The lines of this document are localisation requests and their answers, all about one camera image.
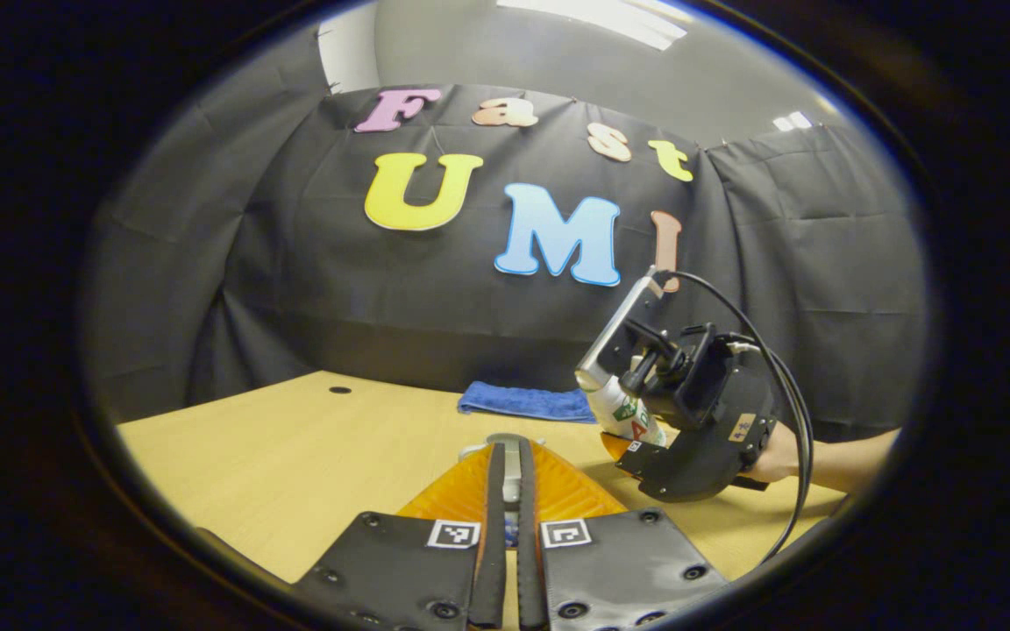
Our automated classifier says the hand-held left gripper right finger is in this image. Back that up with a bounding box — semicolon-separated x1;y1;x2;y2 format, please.
518;438;729;631

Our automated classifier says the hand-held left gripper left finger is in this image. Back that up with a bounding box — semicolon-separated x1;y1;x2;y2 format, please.
295;441;508;631

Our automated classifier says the long ceiling light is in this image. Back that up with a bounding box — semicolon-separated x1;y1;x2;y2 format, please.
496;0;688;52

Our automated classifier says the black backdrop cloth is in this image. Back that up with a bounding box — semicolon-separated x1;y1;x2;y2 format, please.
84;83;927;443

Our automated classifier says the white teacup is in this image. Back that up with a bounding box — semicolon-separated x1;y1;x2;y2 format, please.
459;433;545;479

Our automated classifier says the white water bottle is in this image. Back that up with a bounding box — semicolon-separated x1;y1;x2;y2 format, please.
587;372;669;448

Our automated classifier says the blue folded towel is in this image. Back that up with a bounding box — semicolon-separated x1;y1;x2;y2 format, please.
458;381;598;424

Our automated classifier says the white cable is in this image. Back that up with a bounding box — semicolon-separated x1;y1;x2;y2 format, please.
727;336;808;457

